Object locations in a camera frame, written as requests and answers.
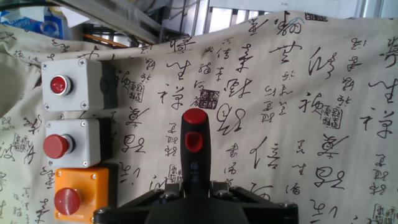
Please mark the aluminium frame bar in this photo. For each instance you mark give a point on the aluminium frame bar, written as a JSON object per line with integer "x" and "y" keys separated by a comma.
{"x": 124, "y": 18}

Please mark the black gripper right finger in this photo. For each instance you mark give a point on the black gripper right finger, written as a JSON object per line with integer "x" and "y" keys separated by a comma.
{"x": 264, "y": 208}

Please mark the orange emergency stop box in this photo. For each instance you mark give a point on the orange emergency stop box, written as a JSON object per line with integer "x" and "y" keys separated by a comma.
{"x": 93, "y": 193}

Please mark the grey box flat red button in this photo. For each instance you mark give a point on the grey box flat red button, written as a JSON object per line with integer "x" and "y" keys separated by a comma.
{"x": 84, "y": 90}

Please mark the blue white package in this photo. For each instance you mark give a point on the blue white package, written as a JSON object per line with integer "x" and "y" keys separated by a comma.
{"x": 46, "y": 26}

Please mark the beige calligraphy print tablecloth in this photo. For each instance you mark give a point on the beige calligraphy print tablecloth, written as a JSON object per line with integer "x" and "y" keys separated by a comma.
{"x": 280, "y": 124}

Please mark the orange rod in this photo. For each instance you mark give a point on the orange rod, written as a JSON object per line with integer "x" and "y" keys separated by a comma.
{"x": 102, "y": 40}

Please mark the grey box red mushroom button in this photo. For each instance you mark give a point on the grey box red mushroom button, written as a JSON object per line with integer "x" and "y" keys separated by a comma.
{"x": 84, "y": 143}

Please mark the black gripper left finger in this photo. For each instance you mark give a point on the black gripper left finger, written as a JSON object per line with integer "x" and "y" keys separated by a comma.
{"x": 130, "y": 208}

